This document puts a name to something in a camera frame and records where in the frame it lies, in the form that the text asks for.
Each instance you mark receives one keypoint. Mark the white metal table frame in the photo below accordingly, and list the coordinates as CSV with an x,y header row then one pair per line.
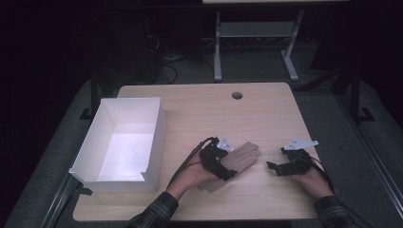
x,y
253,29

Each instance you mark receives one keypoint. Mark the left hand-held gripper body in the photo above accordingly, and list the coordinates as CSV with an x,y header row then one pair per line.
x,y
209,156

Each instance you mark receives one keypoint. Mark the white box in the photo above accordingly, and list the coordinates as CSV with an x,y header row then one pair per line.
x,y
126,152

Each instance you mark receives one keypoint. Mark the black metal stand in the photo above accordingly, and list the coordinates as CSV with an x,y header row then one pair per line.
x,y
356,98
94,95

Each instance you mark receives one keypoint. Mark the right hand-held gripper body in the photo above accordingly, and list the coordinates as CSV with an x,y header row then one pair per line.
x,y
297,163

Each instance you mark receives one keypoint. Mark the person's right hand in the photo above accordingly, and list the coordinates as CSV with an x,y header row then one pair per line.
x,y
315,183

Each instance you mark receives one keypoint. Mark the plain beige glove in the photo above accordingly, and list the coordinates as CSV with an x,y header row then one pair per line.
x,y
211,186

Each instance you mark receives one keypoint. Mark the aluminium floor rail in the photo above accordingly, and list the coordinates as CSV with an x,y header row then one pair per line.
x,y
58,202
374,158

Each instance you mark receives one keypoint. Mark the person's left hand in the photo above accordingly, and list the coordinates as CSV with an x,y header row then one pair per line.
x,y
190,179

